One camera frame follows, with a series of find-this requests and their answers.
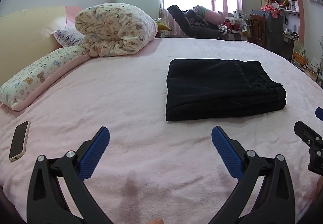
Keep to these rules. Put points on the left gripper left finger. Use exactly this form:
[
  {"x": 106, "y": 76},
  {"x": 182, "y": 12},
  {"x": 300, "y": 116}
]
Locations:
[{"x": 45, "y": 200}]

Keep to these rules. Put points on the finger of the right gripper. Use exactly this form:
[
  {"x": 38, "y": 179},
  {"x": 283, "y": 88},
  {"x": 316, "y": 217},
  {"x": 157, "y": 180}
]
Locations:
[
  {"x": 319, "y": 113},
  {"x": 308, "y": 135}
]

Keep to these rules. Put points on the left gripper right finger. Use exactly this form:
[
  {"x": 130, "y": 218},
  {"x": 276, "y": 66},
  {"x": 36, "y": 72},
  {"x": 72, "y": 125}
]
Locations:
[{"x": 275, "y": 202}]

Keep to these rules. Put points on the black pants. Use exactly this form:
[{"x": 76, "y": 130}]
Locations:
[{"x": 214, "y": 88}]

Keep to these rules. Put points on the right hand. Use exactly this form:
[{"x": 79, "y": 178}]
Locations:
[{"x": 318, "y": 188}]

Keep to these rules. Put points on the white phone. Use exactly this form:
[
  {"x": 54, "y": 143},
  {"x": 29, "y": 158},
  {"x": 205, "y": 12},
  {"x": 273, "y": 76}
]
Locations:
[{"x": 19, "y": 141}]

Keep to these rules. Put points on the wooden chair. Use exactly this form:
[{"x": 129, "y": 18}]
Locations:
[{"x": 257, "y": 30}]

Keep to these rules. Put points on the pink bookshelf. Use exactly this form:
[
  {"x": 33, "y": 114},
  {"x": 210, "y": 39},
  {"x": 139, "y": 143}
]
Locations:
[{"x": 294, "y": 18}]

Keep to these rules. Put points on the floral pink pillow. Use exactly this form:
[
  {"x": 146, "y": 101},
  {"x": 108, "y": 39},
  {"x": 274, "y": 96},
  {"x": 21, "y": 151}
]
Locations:
[{"x": 23, "y": 88}]

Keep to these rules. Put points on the dark clothes pile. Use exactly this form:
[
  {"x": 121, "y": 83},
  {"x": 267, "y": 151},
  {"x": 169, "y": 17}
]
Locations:
[{"x": 193, "y": 25}]

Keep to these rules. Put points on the purple patterned pillow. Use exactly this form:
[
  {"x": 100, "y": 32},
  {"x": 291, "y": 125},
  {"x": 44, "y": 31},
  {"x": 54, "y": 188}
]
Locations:
[{"x": 68, "y": 37}]

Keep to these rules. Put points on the beige headboard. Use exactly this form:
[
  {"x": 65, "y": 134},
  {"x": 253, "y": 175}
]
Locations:
[{"x": 26, "y": 36}]

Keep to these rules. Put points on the yellow red toy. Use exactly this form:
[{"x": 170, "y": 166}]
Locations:
[{"x": 161, "y": 28}]

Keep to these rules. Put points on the rolled floral duvet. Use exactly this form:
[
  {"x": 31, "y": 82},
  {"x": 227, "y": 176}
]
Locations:
[{"x": 115, "y": 29}]

